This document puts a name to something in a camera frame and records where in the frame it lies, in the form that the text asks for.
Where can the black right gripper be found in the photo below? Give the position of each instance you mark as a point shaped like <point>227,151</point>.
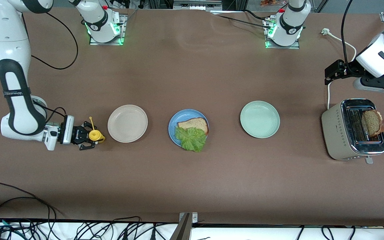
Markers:
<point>77,134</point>

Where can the dark aluminium profile post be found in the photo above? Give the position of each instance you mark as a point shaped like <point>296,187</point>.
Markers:
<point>182,230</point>

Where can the beige round plate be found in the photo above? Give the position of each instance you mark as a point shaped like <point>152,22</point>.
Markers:
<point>127,123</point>

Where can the aluminium frame bar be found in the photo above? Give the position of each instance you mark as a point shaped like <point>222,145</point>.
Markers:
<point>195,5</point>

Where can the orange snack packet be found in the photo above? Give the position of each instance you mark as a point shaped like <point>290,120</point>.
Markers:
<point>268,2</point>

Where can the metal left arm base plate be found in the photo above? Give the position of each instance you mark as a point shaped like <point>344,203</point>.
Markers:
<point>278,47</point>

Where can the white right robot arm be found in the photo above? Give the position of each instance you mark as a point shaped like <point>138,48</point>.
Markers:
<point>8,36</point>

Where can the green lettuce leaf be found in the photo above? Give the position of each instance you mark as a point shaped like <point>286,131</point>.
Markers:
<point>190,138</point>

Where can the metal table edge bracket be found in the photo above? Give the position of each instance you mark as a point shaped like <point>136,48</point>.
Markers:
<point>193,217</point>

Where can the brown bread slice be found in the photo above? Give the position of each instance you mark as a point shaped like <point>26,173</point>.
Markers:
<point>372,122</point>
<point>197,124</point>

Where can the yellow mustard squeeze bottle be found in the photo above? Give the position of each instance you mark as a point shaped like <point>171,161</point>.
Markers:
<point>96,135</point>

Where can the blue round plate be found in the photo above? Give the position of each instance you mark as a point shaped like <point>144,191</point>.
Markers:
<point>175,116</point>

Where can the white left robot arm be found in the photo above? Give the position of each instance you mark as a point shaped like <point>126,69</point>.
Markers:
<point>288,30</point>

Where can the green round plate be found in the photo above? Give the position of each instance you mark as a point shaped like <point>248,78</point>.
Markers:
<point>260,119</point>

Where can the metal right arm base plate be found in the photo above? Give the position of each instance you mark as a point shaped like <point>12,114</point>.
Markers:
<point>123,25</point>

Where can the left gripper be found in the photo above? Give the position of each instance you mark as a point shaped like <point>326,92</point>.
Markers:
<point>348,68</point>

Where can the beige chrome toaster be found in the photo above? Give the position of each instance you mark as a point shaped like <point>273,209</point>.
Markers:
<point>333,133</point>

